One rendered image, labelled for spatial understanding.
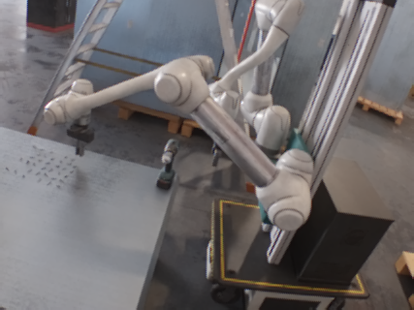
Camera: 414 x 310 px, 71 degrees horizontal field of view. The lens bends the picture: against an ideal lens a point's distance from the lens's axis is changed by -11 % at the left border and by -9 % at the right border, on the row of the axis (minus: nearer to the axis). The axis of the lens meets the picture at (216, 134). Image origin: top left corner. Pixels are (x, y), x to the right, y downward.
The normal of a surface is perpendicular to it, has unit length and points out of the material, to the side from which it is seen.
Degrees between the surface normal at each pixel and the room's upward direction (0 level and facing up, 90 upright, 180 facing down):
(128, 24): 90
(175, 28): 90
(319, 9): 90
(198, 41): 90
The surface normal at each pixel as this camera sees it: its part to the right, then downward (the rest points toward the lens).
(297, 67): -0.12, 0.43
